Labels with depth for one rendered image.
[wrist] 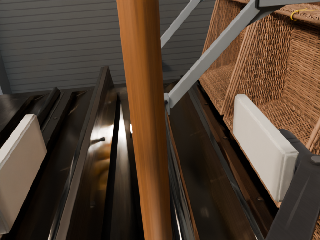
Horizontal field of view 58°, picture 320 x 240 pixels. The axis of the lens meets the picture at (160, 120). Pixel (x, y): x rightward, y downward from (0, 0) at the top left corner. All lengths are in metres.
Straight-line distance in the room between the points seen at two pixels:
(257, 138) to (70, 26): 3.48
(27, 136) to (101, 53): 3.42
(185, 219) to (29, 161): 0.23
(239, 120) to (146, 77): 0.08
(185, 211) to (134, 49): 0.23
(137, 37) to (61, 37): 3.44
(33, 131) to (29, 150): 0.01
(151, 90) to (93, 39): 3.36
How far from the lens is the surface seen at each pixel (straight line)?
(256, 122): 0.17
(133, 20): 0.21
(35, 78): 3.83
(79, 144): 0.99
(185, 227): 0.36
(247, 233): 0.84
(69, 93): 1.87
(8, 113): 1.77
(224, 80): 1.67
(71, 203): 0.77
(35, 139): 0.19
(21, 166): 0.17
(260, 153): 0.17
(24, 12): 3.72
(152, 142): 0.24
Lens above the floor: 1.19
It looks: 3 degrees down
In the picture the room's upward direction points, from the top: 96 degrees counter-clockwise
